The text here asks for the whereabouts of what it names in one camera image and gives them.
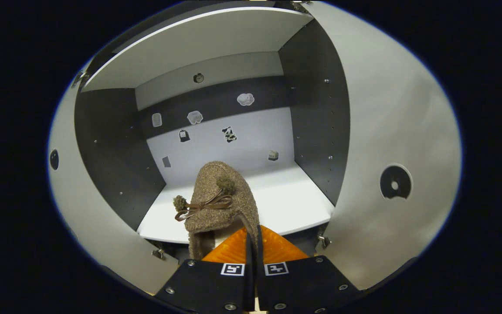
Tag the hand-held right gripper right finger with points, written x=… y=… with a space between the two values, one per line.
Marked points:
x=303 y=285

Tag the white and grey shoe cabinet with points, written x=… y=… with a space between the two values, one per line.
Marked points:
x=277 y=205

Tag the white shoe cabinet door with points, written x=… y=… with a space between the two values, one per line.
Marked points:
x=85 y=218
x=386 y=109

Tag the brown fuzzy shoe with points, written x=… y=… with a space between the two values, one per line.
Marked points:
x=220 y=216

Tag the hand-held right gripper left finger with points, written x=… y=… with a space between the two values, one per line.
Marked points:
x=207 y=288

